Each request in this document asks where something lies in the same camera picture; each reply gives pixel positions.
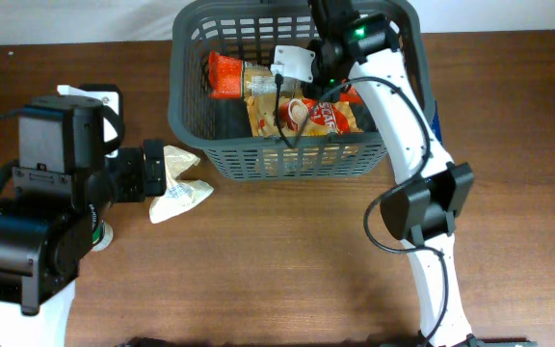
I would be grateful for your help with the black table edge rail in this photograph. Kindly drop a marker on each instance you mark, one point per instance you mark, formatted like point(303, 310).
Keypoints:
point(369, 342)

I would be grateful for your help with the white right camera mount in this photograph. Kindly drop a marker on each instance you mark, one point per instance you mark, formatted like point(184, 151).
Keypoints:
point(293, 62)

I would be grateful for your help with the beige food pouch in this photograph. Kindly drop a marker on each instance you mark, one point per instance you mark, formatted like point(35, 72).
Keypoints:
point(180, 195)

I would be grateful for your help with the grey plastic basket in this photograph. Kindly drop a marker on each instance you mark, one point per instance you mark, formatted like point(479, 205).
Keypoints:
point(250, 31)

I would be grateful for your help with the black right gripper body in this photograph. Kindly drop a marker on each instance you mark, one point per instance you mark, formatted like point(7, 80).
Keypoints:
point(323, 83)

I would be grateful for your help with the orange ended biscuit packet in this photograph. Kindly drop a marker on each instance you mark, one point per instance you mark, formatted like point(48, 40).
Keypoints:
point(231, 78)

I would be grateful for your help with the orange coffee sachet bag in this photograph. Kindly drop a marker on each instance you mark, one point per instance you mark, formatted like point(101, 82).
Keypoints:
point(294, 114)

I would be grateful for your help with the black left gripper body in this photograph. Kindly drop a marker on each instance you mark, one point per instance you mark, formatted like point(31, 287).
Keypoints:
point(127, 184)

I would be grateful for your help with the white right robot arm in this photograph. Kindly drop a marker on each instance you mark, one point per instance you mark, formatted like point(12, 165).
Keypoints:
point(382, 57)

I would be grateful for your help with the green lidded jar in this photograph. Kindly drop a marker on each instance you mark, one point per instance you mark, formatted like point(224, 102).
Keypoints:
point(102, 237)

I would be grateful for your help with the blue tissue multipack box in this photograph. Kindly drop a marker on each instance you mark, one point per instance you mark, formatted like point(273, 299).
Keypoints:
point(435, 125)

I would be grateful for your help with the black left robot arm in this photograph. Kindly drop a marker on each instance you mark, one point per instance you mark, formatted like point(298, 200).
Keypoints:
point(71, 170)

